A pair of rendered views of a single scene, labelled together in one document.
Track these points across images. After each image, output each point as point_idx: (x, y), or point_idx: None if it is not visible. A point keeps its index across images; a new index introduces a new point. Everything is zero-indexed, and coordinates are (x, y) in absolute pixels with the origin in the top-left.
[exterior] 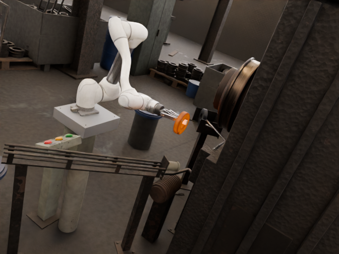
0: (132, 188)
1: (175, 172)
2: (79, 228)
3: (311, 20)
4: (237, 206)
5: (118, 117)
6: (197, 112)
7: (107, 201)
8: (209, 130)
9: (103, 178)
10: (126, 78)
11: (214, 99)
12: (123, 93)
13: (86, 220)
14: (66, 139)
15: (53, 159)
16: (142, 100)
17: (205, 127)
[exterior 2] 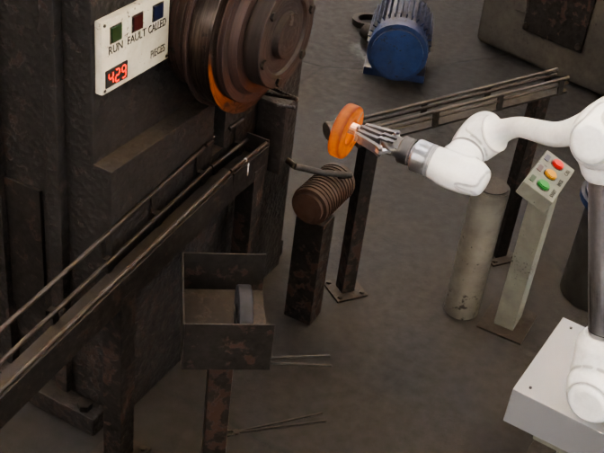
0: (368, 421)
1: (318, 168)
2: (438, 308)
3: None
4: None
5: (517, 389)
6: (262, 338)
7: (413, 369)
8: (221, 277)
9: (455, 433)
10: (515, 117)
11: (308, 38)
12: (496, 115)
13: (434, 323)
14: (537, 168)
15: (512, 103)
16: (455, 137)
17: (239, 272)
